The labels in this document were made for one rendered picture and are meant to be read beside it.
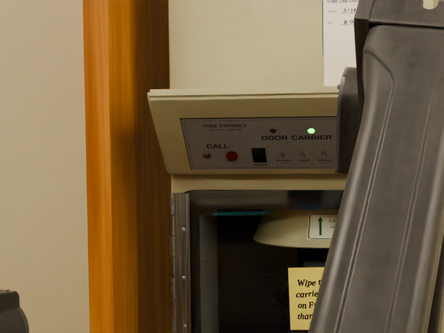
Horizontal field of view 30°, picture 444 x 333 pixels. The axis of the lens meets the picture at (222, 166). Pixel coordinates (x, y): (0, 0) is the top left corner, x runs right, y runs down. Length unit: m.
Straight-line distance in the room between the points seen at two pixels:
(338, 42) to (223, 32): 0.16
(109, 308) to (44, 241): 0.59
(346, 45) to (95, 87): 0.29
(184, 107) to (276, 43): 0.16
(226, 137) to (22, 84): 0.68
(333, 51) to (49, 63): 0.73
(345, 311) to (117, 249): 0.66
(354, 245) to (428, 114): 0.08
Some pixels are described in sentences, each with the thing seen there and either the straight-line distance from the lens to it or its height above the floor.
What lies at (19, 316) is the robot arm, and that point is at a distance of 0.84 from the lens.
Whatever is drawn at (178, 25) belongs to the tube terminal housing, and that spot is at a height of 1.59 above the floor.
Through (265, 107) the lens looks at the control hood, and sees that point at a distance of 0.91.
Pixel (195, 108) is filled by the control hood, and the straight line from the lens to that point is 0.92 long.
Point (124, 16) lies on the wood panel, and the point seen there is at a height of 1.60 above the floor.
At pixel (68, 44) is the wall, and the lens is 1.53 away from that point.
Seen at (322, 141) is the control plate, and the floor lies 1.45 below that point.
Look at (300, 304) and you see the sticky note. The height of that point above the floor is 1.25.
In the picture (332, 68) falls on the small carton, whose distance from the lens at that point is 0.93.
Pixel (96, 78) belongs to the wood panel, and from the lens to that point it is 0.97.
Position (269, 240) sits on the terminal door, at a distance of 1.01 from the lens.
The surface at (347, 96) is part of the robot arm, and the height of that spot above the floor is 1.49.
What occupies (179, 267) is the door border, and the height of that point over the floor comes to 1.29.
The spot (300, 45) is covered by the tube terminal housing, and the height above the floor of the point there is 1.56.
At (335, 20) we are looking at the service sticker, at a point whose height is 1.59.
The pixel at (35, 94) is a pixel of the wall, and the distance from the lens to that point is 1.55.
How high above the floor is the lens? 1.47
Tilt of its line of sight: 3 degrees down
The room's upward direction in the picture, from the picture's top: 1 degrees counter-clockwise
